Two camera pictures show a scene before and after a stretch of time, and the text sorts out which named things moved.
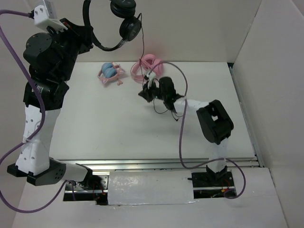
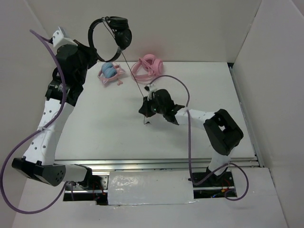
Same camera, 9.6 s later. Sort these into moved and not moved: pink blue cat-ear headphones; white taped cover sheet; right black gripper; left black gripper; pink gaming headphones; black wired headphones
Moved: black wired headphones; left black gripper; right black gripper
Not moved: white taped cover sheet; pink gaming headphones; pink blue cat-ear headphones
